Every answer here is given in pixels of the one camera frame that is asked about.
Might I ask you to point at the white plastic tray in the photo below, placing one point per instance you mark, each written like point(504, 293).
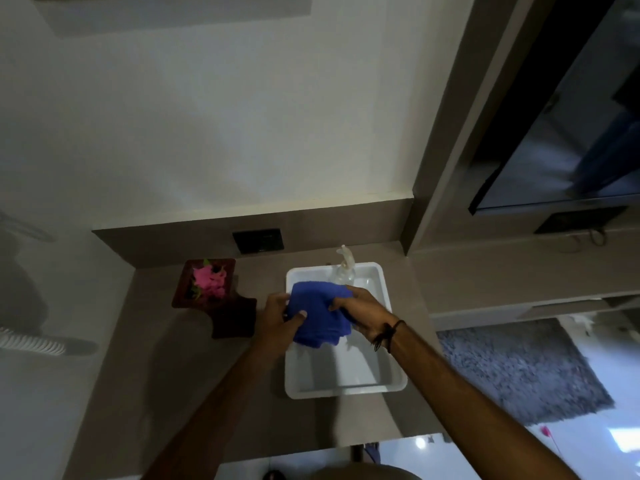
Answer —
point(340, 369)

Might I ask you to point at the black wall socket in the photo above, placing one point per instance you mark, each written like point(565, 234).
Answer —
point(258, 240)

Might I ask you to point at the pink artificial flower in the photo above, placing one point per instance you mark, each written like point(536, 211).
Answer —
point(210, 280)

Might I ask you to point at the blue cloth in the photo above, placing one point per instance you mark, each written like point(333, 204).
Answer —
point(317, 314)

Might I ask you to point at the grey shaggy rug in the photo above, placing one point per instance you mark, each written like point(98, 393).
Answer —
point(515, 369)

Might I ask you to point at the person's right hand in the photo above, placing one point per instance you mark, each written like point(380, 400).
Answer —
point(362, 309)

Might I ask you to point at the person's left hand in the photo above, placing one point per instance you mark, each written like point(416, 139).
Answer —
point(277, 327)

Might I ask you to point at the person's left forearm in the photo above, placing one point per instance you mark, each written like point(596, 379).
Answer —
point(210, 419)

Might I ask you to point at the framed wall picture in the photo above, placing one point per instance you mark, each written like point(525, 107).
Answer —
point(170, 9)

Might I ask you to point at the black socket under television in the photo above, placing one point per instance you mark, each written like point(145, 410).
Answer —
point(580, 219)

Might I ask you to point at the clear spray bottle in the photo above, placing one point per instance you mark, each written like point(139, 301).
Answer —
point(345, 269)

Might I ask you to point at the person's right forearm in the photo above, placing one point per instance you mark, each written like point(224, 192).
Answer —
point(475, 414)

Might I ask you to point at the brown vase with pink flowers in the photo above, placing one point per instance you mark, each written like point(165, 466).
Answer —
point(220, 299)

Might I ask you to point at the black wall television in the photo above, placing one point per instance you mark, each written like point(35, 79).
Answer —
point(565, 134)

